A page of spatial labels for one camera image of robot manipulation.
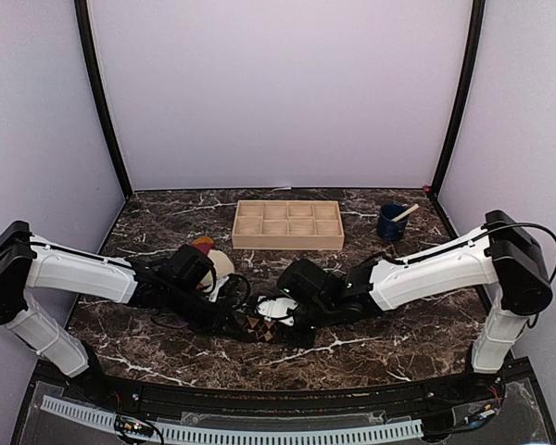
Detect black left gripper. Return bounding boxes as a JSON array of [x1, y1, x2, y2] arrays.
[[166, 282, 243, 337]]

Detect brown beige argyle sock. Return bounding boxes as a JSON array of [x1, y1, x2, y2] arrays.
[[234, 312, 316, 349]]

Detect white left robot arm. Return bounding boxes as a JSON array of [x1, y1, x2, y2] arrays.
[[0, 221, 238, 404]]

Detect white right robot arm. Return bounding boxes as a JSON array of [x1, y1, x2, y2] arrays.
[[256, 210, 553, 402]]

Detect round beige plate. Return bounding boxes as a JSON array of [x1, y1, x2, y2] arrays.
[[199, 248, 235, 289]]

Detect purple maroon striped sock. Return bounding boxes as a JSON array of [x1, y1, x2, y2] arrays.
[[191, 236, 214, 256]]

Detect blue enamel mug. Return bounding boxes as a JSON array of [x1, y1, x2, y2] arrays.
[[377, 203, 408, 243]]

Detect wooden compartment tray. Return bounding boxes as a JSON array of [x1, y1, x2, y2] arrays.
[[232, 200, 345, 250]]

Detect pale wooden stick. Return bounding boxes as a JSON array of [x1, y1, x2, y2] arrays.
[[392, 204, 420, 223]]

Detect black front rail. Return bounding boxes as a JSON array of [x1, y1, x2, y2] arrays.
[[66, 375, 495, 417]]

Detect white slotted cable duct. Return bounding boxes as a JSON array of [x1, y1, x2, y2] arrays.
[[40, 396, 423, 444]]

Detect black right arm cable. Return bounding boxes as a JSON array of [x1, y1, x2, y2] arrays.
[[484, 222, 556, 328]]

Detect black left frame post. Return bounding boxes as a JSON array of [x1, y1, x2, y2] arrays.
[[73, 0, 133, 199]]

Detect black frame post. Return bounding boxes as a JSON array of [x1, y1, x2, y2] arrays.
[[73, 0, 133, 199], [430, 0, 486, 197]]

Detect black right frame post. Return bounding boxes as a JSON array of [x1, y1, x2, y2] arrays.
[[430, 0, 486, 197]]

